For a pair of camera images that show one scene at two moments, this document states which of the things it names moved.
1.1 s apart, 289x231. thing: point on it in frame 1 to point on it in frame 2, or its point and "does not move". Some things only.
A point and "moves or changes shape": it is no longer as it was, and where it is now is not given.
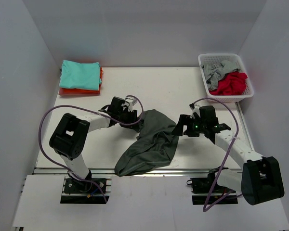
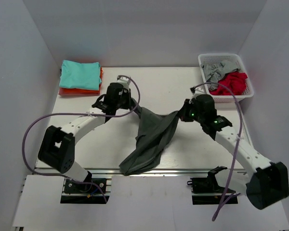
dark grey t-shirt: (155, 146) moves or changes shape
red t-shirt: (232, 83) does not move
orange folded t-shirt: (64, 91) does not move
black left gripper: (135, 116) to (127, 93)
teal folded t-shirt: (85, 76) does not move
